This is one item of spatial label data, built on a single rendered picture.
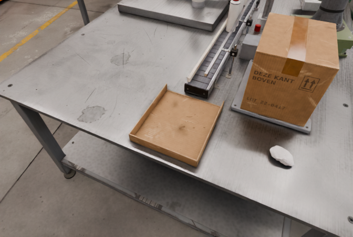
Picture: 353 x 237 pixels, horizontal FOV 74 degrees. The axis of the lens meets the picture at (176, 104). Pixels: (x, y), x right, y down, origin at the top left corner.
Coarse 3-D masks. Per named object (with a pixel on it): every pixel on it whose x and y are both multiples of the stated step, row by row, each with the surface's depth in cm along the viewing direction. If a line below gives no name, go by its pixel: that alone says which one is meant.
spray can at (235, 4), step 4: (232, 0) 119; (236, 0) 117; (232, 4) 118; (236, 4) 118; (232, 8) 120; (236, 8) 119; (232, 12) 121; (236, 12) 121; (228, 16) 125; (232, 16) 122; (236, 16) 123; (228, 20) 126; (232, 20) 124; (228, 24) 127; (232, 24) 125; (228, 28) 128; (228, 32) 129
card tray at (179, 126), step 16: (160, 96) 99; (176, 96) 101; (144, 112) 90; (160, 112) 95; (176, 112) 95; (192, 112) 95; (208, 112) 95; (144, 128) 89; (160, 128) 89; (176, 128) 89; (192, 128) 89; (208, 128) 89; (144, 144) 83; (160, 144) 84; (176, 144) 84; (192, 144) 84; (192, 160) 76
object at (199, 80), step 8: (248, 8) 150; (240, 24) 136; (224, 32) 130; (216, 40) 124; (232, 40) 124; (216, 48) 119; (224, 48) 119; (208, 56) 114; (208, 64) 110; (216, 64) 110; (200, 72) 105; (192, 80) 101; (200, 80) 101; (208, 80) 101; (200, 88) 98
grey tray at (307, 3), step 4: (300, 0) 154; (304, 0) 146; (308, 0) 156; (312, 0) 156; (316, 0) 156; (300, 4) 152; (304, 4) 144; (308, 4) 144; (312, 4) 143; (316, 4) 143; (304, 8) 146; (308, 8) 145; (312, 8) 145; (316, 8) 144
